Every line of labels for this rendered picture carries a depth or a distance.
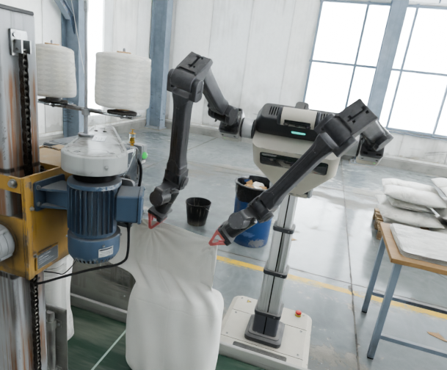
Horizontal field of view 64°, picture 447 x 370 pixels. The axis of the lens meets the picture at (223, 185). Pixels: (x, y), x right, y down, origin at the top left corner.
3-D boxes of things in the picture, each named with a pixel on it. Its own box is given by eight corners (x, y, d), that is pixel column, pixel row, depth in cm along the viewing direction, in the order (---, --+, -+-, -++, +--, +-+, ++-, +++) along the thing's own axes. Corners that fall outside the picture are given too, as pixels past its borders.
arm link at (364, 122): (383, 116, 92) (357, 89, 96) (340, 150, 97) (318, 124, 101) (395, 138, 131) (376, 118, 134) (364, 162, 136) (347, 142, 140)
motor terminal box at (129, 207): (143, 219, 114) (145, 185, 111) (141, 233, 105) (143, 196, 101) (117, 217, 113) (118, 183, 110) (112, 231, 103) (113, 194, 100)
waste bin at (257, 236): (274, 235, 401) (284, 180, 382) (266, 255, 354) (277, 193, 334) (233, 225, 413) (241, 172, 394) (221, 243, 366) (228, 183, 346)
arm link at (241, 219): (275, 214, 124) (261, 195, 127) (264, 216, 114) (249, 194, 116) (250, 234, 128) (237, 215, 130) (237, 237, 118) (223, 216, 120)
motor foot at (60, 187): (89, 205, 109) (89, 178, 107) (61, 219, 98) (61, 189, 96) (63, 199, 111) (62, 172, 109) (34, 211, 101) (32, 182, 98)
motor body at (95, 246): (128, 250, 116) (132, 177, 108) (100, 272, 102) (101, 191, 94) (89, 239, 119) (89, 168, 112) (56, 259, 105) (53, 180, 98)
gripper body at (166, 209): (146, 212, 135) (154, 197, 132) (158, 203, 144) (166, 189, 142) (160, 222, 134) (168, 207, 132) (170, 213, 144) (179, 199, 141)
